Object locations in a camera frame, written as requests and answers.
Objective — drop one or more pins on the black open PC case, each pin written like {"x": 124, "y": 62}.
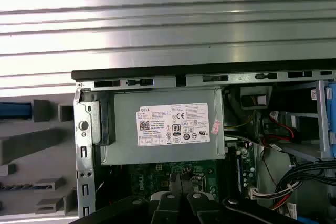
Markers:
{"x": 157, "y": 72}

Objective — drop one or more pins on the black RAM slot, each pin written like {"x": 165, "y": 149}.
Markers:
{"x": 230, "y": 171}
{"x": 236, "y": 174}

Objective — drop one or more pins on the RAM stick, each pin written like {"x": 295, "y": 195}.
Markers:
{"x": 26, "y": 187}

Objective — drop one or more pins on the hard disk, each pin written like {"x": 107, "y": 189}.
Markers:
{"x": 15, "y": 110}

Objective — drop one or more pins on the blue drive latch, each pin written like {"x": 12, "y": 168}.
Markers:
{"x": 331, "y": 108}

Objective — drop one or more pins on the CPU socket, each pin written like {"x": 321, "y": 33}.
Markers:
{"x": 200, "y": 179}

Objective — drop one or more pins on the green motherboard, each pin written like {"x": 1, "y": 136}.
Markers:
{"x": 147, "y": 174}

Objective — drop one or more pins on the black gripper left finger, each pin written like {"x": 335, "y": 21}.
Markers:
{"x": 176, "y": 184}

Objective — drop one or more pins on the grey parts rack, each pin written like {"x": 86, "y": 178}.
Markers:
{"x": 26, "y": 140}

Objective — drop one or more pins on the silver optical drive cage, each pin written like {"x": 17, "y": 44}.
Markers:
{"x": 321, "y": 119}

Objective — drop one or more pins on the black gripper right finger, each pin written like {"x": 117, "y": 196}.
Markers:
{"x": 187, "y": 184}

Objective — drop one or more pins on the grey power supply unit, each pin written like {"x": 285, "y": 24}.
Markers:
{"x": 126, "y": 140}

